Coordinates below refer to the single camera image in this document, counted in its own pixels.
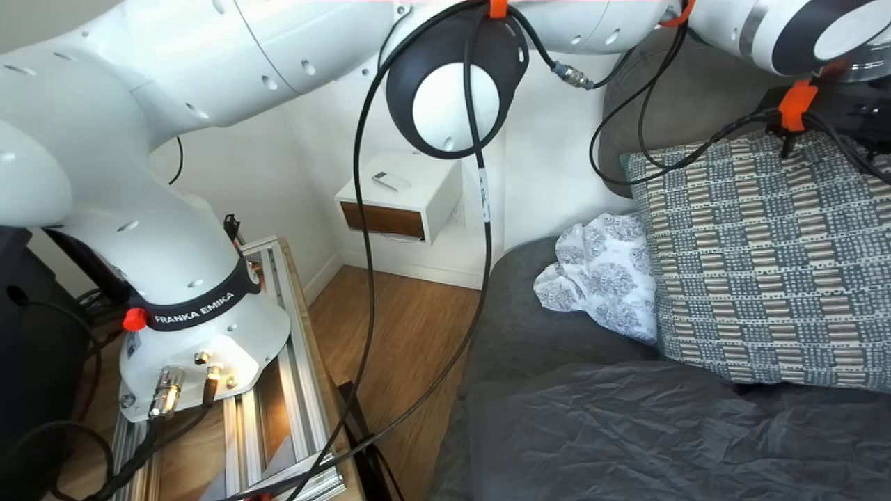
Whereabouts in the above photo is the black box beside robot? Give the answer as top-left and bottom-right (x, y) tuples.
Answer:
(0, 226), (96, 501)

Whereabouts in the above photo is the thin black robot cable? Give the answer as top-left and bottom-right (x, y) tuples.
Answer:
(278, 0), (523, 501)

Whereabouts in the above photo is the aluminium profile robot base frame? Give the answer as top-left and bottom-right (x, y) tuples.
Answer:
(110, 233), (349, 501)

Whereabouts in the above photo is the white floral print pillow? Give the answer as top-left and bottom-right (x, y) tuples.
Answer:
(533, 210), (663, 347)

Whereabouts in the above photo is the white floating nightstand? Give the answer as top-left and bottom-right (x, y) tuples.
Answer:
(335, 149), (465, 244)

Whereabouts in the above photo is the grey white woven patterned pillow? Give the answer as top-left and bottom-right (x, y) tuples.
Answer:
(624, 124), (891, 394)

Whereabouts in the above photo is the grey upholstered headboard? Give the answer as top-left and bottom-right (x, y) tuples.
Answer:
(597, 29), (795, 199)

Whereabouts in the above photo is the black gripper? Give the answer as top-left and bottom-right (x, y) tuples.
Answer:
(816, 78), (891, 158)

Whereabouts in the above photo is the grey bed sheet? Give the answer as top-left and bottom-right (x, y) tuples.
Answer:
(429, 233), (657, 501)

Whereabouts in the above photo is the black camera stand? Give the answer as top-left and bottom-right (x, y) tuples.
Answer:
(331, 375), (405, 501)

